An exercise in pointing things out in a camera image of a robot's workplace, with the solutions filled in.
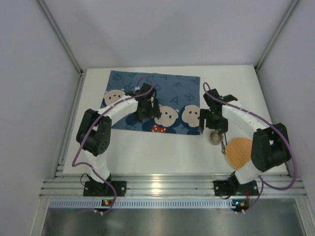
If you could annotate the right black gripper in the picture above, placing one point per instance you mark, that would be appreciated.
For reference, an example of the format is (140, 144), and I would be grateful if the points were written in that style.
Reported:
(215, 124)

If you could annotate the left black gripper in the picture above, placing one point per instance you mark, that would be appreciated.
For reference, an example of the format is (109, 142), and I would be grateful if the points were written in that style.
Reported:
(149, 112)

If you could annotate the small beige ceramic cup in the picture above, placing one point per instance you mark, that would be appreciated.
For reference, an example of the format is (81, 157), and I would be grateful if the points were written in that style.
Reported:
(215, 138)

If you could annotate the blue cartoon placemat cloth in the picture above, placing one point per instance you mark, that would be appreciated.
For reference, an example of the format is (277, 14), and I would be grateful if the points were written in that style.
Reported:
(178, 98)

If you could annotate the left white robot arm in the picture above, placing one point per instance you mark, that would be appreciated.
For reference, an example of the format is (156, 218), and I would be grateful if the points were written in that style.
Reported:
(95, 129)

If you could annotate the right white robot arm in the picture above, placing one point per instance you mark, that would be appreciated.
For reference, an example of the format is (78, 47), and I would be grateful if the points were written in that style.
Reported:
(270, 145)

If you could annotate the orange woven round coaster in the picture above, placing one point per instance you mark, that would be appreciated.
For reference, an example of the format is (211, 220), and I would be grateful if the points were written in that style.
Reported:
(238, 152)

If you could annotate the left aluminium corner post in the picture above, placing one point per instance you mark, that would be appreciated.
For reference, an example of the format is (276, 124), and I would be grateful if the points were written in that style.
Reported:
(58, 33)

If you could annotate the aluminium corner post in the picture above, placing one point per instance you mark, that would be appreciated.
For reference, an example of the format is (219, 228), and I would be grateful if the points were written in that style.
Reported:
(58, 33)
(293, 4)

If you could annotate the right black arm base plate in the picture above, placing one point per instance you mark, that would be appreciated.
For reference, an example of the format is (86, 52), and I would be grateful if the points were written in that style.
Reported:
(223, 189)

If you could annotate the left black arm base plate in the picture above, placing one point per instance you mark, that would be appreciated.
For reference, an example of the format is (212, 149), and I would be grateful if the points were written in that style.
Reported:
(96, 189)

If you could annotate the aluminium mounting rail frame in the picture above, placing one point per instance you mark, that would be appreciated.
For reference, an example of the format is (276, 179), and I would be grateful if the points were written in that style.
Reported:
(165, 172)

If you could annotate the perforated metal cable strip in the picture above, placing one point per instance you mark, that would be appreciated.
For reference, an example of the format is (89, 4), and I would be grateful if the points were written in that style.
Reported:
(149, 203)

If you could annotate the right aluminium corner post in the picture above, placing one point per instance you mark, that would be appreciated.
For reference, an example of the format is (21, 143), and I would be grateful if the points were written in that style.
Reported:
(293, 4)

